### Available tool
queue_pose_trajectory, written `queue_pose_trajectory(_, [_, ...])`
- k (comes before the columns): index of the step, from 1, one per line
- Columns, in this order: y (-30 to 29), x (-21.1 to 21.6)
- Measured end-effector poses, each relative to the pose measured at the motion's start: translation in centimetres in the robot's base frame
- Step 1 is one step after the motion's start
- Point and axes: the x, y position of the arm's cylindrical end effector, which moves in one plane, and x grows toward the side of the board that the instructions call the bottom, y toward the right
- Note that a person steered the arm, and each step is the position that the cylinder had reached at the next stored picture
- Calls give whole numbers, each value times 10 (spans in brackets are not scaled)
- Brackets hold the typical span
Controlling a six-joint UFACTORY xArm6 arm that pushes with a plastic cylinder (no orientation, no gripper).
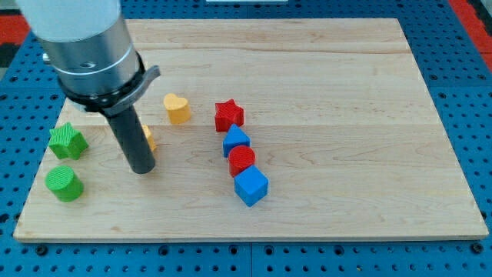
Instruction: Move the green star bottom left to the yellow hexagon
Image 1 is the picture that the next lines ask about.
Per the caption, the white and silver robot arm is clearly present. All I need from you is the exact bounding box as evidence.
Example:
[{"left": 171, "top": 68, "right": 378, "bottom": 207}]
[{"left": 16, "top": 0, "right": 161, "bottom": 117}]

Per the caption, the red star block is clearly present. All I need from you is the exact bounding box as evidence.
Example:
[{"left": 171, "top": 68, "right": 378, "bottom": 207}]
[{"left": 214, "top": 98, "right": 244, "bottom": 132}]

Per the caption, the yellow hexagon block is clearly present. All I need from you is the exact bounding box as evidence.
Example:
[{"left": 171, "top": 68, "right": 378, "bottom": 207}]
[{"left": 142, "top": 125, "right": 157, "bottom": 152}]

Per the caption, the green star block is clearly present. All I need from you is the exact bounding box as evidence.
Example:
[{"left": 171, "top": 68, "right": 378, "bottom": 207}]
[{"left": 48, "top": 122, "right": 88, "bottom": 160}]

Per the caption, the blue triangle block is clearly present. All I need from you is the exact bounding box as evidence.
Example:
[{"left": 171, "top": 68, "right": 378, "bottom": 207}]
[{"left": 222, "top": 124, "right": 251, "bottom": 158}]

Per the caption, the red cylinder block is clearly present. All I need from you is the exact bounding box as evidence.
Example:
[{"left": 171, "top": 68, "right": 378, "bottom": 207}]
[{"left": 228, "top": 145, "right": 256, "bottom": 177}]

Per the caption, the light wooden board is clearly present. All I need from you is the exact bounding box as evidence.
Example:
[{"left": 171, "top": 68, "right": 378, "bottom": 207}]
[{"left": 14, "top": 18, "right": 489, "bottom": 243}]

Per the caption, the blue cube block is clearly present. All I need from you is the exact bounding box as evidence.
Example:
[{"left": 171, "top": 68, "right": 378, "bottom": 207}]
[{"left": 234, "top": 165, "right": 269, "bottom": 207}]

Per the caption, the yellow heart block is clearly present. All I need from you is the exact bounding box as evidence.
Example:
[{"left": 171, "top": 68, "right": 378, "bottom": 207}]
[{"left": 163, "top": 93, "right": 191, "bottom": 125}]

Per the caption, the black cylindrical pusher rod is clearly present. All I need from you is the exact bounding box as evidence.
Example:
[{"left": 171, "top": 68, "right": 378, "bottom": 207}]
[{"left": 106, "top": 106, "right": 155, "bottom": 174}]

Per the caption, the green cylinder block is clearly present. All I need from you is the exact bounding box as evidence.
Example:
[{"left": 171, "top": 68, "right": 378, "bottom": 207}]
[{"left": 45, "top": 165, "right": 84, "bottom": 202}]

